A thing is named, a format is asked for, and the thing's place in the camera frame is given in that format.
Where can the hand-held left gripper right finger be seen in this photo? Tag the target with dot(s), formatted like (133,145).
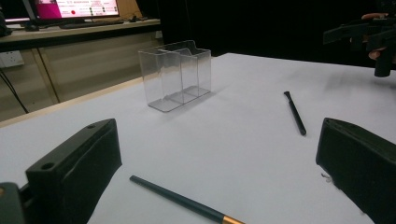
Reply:
(361,165)

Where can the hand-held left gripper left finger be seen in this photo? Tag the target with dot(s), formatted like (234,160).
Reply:
(71,174)

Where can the thin black cosmetic stick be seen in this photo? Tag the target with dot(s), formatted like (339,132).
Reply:
(295,115)

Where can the makeup brush with gold ferrule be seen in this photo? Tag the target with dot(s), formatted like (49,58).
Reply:
(186,202)

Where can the clear plastic organizer box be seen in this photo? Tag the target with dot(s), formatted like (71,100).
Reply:
(174,77)

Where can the black curtain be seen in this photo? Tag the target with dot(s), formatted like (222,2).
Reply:
(264,28)

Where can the lit computer monitor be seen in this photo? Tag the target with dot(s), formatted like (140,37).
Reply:
(81,7)

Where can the dark computer monitor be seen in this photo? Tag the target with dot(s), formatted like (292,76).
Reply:
(15,9)

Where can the white wall socket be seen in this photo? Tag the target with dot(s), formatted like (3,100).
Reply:
(11,59)

